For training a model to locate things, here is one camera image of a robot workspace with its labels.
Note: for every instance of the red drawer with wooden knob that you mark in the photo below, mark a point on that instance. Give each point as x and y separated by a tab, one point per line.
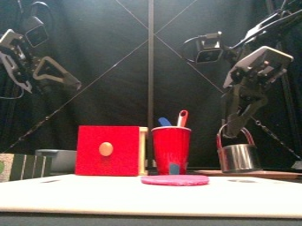
102	164

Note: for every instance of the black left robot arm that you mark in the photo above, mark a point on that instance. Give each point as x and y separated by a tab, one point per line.
23	11

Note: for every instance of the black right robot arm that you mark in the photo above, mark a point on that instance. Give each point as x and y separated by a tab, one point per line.
276	20

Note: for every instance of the wooden drawer box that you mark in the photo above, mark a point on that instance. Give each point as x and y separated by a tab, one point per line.
143	147

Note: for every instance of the blue plastic utensil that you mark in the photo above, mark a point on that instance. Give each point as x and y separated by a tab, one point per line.
165	122

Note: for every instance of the red plastic cup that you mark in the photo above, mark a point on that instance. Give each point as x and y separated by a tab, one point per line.
171	147

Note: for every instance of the pinkish brown tray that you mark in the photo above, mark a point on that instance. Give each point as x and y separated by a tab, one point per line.
276	175

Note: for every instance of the small blue piece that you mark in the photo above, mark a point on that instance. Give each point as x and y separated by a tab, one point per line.
174	169

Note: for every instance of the green white-striped block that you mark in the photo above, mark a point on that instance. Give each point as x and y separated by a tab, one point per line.
30	166

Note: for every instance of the white cutting board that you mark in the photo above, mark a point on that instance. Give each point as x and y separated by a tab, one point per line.
98	197

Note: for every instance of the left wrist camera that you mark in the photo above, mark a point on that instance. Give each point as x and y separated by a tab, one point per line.
38	33

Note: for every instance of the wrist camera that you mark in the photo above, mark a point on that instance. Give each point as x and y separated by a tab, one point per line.
38	33
209	53

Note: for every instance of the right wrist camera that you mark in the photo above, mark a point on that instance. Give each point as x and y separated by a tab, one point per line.
209	53

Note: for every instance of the dark vertical frame pole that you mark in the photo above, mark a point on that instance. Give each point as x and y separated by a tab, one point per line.
150	88

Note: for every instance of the metal frame clamp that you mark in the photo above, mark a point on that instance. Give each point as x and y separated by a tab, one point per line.
297	164

